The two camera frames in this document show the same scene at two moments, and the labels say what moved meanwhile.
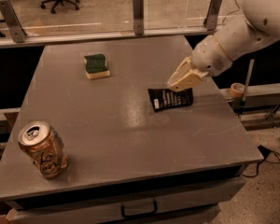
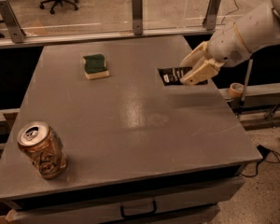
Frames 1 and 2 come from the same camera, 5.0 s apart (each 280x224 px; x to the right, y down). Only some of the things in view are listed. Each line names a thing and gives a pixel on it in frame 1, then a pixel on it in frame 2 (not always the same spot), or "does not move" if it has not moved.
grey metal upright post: x=246 y=86 does not move
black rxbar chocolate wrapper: x=164 y=98 -> x=172 y=76
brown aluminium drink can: x=45 y=148 does not move
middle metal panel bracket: x=138 y=13 does not move
